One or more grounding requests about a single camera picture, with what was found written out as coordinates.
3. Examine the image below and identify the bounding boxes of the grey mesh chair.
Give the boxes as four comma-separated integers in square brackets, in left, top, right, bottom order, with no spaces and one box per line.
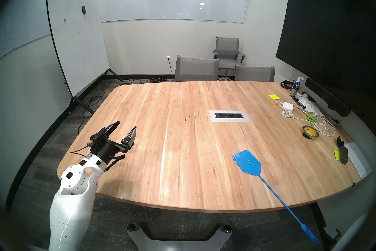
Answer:
[174,55,220,82]
[234,65,276,82]

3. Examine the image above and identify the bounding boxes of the black table leg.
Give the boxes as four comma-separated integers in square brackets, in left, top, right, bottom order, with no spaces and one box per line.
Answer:
[308,203,334,242]

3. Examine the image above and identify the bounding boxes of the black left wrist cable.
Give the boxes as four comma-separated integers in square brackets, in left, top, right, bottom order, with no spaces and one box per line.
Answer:
[69,143,91,155]

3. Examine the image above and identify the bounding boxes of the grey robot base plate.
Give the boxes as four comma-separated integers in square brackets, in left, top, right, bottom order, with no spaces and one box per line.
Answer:
[127,222,232,251]

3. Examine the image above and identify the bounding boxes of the wall whiteboard with writing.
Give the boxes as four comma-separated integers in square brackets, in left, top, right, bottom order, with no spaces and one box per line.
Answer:
[0,0,85,60]

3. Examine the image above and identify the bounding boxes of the green handled scissors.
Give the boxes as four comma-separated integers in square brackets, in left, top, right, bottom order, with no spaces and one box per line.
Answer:
[297,106,319,123]

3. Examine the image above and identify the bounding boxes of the white plastic bag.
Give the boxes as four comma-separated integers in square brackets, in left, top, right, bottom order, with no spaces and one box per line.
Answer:
[294,92,323,115]

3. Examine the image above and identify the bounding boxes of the blue plastic fly swatter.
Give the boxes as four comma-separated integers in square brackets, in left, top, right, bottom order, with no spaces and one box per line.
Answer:
[233,150,319,245]

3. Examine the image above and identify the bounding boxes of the grey office chair with armrests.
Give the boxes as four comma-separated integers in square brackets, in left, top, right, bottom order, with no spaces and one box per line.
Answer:
[212,36,246,80]

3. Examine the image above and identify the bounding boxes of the whiteboard cleaner spray bottle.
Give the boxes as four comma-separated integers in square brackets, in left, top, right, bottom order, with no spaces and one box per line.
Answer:
[289,76,303,97]

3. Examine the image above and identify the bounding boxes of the white charging cable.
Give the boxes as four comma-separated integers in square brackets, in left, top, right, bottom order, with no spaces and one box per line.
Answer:
[276,101,337,137]

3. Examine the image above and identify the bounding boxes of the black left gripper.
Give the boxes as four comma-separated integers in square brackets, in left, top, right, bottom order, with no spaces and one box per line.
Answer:
[95,120,137,165]

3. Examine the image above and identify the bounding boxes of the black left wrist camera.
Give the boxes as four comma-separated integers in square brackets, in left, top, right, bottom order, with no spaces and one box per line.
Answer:
[90,132,106,146]

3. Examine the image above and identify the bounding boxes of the black yellow tape roll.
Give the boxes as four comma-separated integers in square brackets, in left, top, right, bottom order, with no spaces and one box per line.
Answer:
[302,125,320,141]

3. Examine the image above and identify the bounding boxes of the white mobile whiteboard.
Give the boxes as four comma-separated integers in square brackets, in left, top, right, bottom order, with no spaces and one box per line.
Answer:
[46,0,124,115]

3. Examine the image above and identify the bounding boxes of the silver table power outlet box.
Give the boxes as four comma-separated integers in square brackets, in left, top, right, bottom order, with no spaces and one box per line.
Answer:
[209,110,251,122]

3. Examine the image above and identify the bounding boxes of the black wall television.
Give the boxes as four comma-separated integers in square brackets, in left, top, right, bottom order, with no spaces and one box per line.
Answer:
[276,0,376,107]

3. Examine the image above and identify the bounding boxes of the black video soundbar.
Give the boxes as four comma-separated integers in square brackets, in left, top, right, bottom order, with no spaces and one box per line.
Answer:
[305,78,351,117]

